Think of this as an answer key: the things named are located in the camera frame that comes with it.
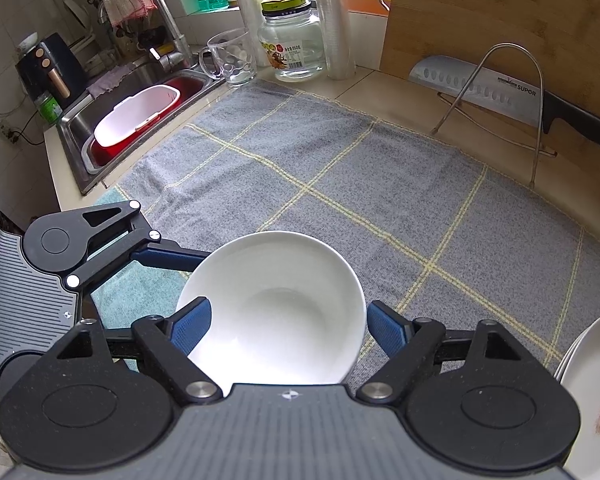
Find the white plastic bin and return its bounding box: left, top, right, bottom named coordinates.
left=94, top=85, right=182, bottom=148

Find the metal wire rack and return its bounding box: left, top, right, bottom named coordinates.
left=430, top=42, right=557, bottom=190

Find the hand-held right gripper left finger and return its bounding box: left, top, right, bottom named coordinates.
left=54, top=297, right=222, bottom=407

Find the grey rag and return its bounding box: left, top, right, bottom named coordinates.
left=86, top=67, right=131, bottom=101

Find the steel faucet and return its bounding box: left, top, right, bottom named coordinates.
left=97, top=0, right=193, bottom=73

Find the black air fryer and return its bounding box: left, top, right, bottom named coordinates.
left=15, top=32, right=88, bottom=111

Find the clear plastic cup stack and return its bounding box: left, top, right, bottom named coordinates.
left=226, top=0, right=272, bottom=68
left=310, top=0, right=357, bottom=81

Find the grey checked mat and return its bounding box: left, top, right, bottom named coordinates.
left=91, top=79, right=600, bottom=386

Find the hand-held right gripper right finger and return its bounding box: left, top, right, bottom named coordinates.
left=356, top=301, right=524, bottom=405

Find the wooden cutting board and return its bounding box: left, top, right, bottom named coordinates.
left=380, top=0, right=600, bottom=161

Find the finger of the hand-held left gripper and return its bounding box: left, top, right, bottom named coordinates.
left=66, top=200, right=209, bottom=292

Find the small green lid bottle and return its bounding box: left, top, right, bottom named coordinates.
left=34, top=91, right=64, bottom=124

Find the glass mug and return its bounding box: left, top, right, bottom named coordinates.
left=198, top=27, right=258, bottom=86

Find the steel sink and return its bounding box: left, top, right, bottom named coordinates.
left=57, top=52, right=227, bottom=197

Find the black handle kitchen knife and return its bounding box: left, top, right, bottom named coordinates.
left=409, top=54, right=600, bottom=157

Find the white plate brown stain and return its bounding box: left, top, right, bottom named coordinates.
left=560, top=317, right=600, bottom=480

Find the red basin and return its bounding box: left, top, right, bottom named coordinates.
left=89, top=76, right=210, bottom=167

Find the pink white towel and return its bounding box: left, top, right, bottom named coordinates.
left=102, top=0, right=159, bottom=28

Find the glass jar yellow lid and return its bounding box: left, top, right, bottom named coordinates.
left=257, top=0, right=326, bottom=82

